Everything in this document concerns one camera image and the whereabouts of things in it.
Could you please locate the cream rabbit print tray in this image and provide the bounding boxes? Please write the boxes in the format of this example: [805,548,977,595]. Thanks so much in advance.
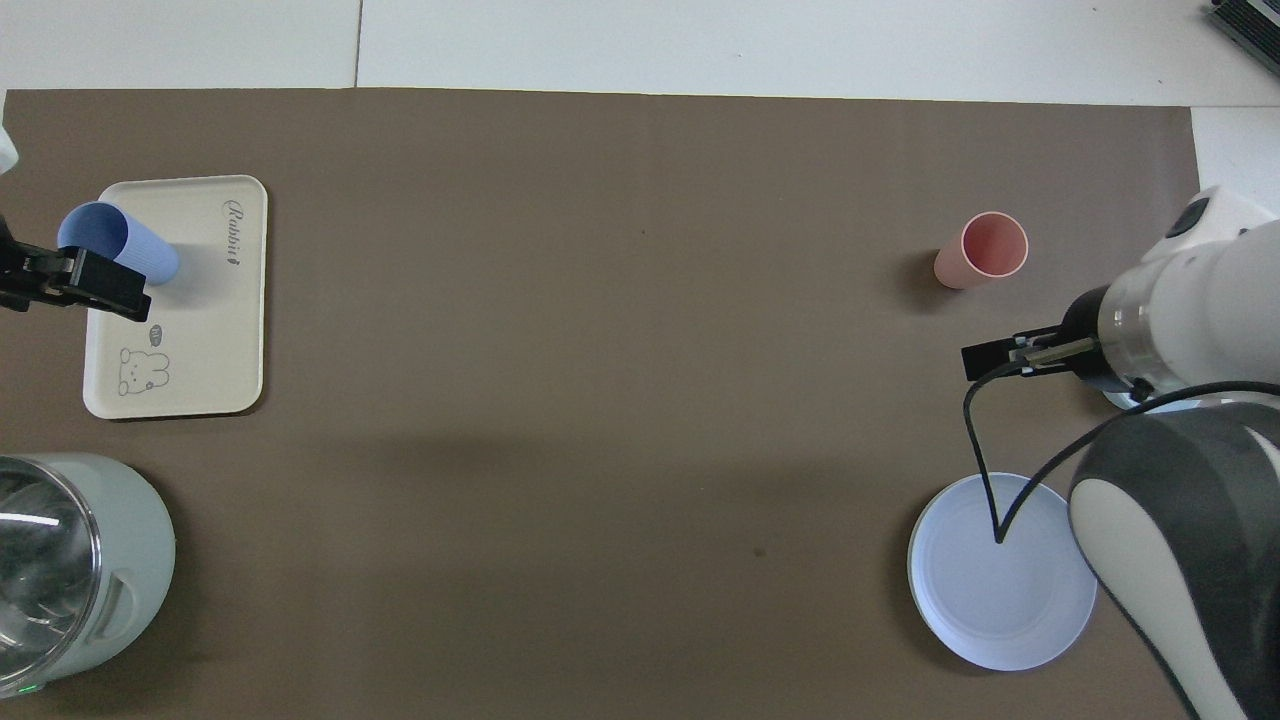
[82,175,269,420]

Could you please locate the grey ribbed device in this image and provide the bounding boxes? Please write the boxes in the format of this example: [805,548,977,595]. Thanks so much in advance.
[1205,0,1280,53]

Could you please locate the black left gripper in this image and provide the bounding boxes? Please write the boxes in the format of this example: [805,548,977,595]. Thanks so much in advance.
[0,214,154,322]

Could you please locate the pink cup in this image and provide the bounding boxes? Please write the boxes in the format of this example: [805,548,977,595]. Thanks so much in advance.
[933,211,1030,291]

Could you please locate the blue ribbed cup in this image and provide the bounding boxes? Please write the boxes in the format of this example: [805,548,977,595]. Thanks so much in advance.
[56,201,182,292]

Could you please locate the pale blue round plate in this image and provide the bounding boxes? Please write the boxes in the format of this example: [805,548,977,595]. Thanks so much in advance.
[907,472,1099,672]

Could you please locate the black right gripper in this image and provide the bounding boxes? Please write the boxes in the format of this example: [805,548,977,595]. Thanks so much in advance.
[961,285,1143,395]

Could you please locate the brown table mat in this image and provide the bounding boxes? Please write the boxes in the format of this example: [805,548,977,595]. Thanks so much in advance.
[0,88,1259,720]

